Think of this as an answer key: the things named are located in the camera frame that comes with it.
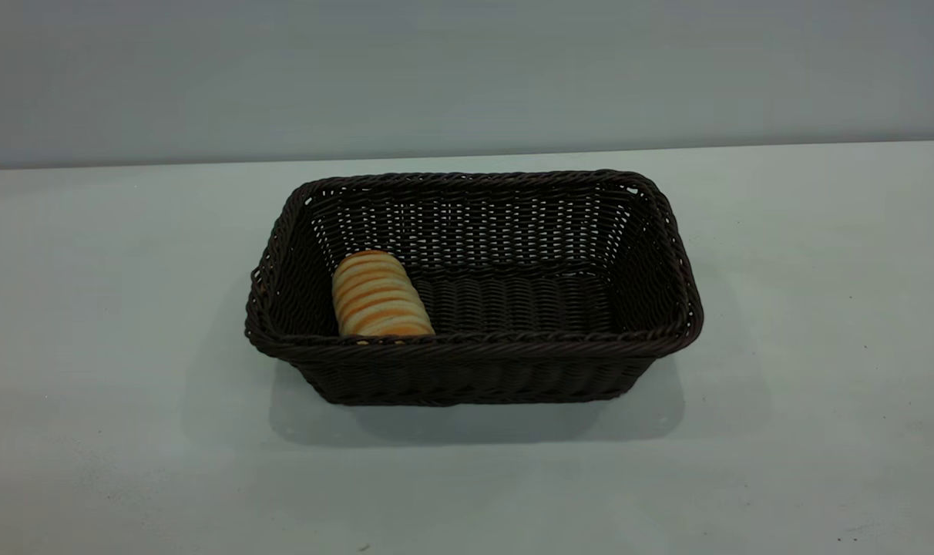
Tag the dark brown woven basket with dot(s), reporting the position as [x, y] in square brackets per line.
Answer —
[513, 308]

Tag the striped orange bread roll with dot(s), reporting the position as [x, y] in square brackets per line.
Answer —
[378, 297]

